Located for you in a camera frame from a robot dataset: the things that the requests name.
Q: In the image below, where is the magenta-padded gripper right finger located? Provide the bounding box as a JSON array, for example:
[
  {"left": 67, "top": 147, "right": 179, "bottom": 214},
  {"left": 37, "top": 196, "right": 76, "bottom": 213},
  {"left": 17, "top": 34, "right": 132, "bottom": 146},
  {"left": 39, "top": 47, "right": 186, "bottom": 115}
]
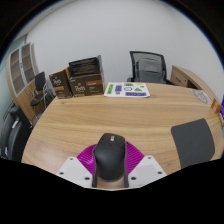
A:
[{"left": 123, "top": 140, "right": 168, "bottom": 189}]

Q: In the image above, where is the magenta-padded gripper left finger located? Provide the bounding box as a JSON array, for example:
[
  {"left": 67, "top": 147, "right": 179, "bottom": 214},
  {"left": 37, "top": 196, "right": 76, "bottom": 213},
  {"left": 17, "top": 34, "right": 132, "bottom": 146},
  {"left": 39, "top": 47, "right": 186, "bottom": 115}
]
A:
[{"left": 55, "top": 142, "right": 101, "bottom": 189}]

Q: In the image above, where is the black computer mouse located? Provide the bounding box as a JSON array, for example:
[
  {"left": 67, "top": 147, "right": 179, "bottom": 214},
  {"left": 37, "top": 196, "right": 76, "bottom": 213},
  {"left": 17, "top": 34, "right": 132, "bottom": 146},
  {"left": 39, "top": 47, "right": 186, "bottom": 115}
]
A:
[{"left": 92, "top": 132, "right": 127, "bottom": 182}]

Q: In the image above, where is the dark grey mouse pad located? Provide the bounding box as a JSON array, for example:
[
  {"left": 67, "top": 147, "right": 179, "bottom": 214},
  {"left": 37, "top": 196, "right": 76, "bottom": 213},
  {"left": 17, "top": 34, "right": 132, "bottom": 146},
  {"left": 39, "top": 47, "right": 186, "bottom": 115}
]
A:
[{"left": 170, "top": 117, "right": 216, "bottom": 170}]

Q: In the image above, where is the black leather office chair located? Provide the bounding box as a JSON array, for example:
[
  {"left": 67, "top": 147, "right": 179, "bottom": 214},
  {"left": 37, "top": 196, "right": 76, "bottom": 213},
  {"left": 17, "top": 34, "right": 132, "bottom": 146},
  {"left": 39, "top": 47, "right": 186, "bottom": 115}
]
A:
[{"left": 0, "top": 105, "right": 33, "bottom": 163}]

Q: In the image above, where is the green and purple printed sheet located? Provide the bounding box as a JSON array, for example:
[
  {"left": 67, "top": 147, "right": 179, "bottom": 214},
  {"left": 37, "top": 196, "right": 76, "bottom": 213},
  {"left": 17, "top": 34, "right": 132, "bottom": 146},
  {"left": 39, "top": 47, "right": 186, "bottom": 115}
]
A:
[{"left": 103, "top": 81, "right": 151, "bottom": 99}]

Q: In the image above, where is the large brown cardboard box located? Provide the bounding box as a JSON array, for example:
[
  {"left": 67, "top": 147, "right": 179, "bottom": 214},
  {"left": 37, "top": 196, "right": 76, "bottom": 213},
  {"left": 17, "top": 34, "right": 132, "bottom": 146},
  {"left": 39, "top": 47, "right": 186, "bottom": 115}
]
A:
[{"left": 68, "top": 72, "right": 105, "bottom": 98}]

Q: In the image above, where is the black visitor chair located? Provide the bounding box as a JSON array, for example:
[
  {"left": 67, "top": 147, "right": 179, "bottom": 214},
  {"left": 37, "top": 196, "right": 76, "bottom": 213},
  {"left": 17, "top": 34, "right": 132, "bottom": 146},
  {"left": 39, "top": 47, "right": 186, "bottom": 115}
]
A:
[{"left": 29, "top": 71, "right": 56, "bottom": 109}]

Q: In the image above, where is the round white printed disc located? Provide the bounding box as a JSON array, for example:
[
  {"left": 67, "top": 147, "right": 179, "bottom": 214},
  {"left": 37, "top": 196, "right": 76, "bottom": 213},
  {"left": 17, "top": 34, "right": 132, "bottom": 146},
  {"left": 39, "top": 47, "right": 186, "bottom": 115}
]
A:
[{"left": 192, "top": 88, "right": 209, "bottom": 104}]

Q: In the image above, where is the small orange-brown box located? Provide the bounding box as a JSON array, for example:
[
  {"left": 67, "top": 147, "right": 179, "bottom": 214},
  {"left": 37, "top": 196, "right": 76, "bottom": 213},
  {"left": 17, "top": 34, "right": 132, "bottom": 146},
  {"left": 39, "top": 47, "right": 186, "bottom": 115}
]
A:
[{"left": 210, "top": 98, "right": 223, "bottom": 114}]

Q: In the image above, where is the black mesh office chair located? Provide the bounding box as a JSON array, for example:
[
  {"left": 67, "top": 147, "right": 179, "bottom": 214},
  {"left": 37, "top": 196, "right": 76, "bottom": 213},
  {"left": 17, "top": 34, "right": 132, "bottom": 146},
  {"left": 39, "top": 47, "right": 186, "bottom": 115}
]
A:
[{"left": 126, "top": 50, "right": 174, "bottom": 85}]

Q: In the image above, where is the wooden side desk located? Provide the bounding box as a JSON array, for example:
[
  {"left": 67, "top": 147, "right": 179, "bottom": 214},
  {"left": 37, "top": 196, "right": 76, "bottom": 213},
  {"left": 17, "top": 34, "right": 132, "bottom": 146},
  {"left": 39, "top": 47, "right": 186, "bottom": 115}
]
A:
[{"left": 169, "top": 64, "right": 218, "bottom": 101}]

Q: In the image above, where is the dark open-top carton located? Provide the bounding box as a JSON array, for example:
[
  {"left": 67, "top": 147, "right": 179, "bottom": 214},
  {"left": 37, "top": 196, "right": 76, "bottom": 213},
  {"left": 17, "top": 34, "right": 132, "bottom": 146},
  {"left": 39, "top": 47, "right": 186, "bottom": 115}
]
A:
[{"left": 68, "top": 55, "right": 104, "bottom": 78}]

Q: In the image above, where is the wooden shelf unit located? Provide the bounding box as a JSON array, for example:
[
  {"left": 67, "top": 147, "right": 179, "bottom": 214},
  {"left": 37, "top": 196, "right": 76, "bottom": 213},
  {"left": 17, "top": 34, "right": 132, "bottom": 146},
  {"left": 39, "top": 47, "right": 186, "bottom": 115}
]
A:
[{"left": 5, "top": 42, "right": 44, "bottom": 123}]

